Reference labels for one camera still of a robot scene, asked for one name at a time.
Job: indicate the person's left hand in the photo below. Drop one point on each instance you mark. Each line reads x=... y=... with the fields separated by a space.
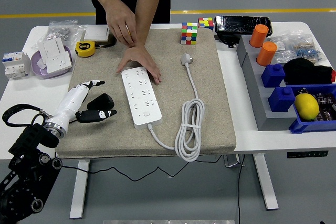
x=140 y=57

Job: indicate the person's right hand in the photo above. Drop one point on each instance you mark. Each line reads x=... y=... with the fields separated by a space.
x=122 y=24

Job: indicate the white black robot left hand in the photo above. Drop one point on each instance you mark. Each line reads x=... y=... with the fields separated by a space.
x=69 y=103

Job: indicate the black power plug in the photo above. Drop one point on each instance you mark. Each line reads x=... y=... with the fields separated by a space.
x=101 y=100

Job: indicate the white power strip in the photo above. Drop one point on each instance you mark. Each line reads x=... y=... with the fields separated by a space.
x=141 y=103

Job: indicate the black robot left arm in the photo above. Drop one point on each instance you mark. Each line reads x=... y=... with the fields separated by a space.
x=26 y=171

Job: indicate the person's left forearm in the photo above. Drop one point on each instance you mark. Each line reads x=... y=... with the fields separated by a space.
x=148 y=3

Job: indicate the purple bowl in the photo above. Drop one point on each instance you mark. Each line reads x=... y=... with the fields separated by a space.
x=51 y=75

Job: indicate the grey-brown fabric mat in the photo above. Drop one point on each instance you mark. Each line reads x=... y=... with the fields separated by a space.
x=168 y=82

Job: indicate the yellow tape measure black label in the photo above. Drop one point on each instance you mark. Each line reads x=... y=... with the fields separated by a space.
x=84 y=49

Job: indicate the small white piece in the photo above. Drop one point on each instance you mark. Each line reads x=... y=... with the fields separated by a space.
x=40 y=64

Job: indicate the large colourful puzzle cube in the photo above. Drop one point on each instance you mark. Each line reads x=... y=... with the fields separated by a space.
x=189 y=35

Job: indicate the white table leg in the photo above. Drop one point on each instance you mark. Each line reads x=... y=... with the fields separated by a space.
x=267 y=195
x=78 y=203

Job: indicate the clear bag of metal parts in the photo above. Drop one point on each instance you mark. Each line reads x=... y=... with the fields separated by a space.
x=61 y=31

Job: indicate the white circuit breaker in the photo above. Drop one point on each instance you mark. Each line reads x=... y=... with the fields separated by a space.
x=14 y=66

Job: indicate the black table control panel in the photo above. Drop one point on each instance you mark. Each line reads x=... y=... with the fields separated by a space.
x=307 y=154

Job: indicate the small colourful puzzle cube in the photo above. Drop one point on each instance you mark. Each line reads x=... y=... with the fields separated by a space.
x=205 y=23

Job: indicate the black device stand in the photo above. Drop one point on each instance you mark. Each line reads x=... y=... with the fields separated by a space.
x=227 y=39

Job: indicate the blue plastic bin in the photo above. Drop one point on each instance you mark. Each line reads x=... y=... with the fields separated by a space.
x=309 y=127

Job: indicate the black cracked glossy device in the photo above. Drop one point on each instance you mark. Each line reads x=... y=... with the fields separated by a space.
x=242 y=24

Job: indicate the dark electronic parts pile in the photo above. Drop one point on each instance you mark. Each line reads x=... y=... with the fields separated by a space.
x=326 y=108

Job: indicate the yellow lemon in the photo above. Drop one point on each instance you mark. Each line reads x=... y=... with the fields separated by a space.
x=306 y=107

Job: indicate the orange cylinder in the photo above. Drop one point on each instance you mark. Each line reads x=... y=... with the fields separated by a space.
x=259 y=35
x=266 y=54

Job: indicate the grey stepped peg base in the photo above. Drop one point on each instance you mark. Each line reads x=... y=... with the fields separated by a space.
x=262 y=111

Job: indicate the blue peg block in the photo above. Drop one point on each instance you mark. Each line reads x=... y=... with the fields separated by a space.
x=281 y=100
x=273 y=75

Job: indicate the small black knob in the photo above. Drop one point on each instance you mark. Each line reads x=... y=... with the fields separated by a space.
x=303 y=90

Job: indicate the clear bag of small parts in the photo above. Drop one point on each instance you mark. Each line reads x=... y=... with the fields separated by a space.
x=281 y=47

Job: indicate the small red piece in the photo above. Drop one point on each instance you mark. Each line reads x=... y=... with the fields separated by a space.
x=334 y=75

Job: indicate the black cloth bundle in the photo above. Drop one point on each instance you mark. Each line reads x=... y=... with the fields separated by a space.
x=302 y=72

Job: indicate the clear bag of blue clips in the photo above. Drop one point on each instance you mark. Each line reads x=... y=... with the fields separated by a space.
x=308 y=51

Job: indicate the white wall switch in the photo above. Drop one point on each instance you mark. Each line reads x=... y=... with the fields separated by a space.
x=96 y=32

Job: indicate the white wall socket panel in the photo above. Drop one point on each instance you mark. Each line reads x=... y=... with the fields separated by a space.
x=59 y=62

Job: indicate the silver metal bracket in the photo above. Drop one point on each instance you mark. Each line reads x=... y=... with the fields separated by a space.
x=232 y=162

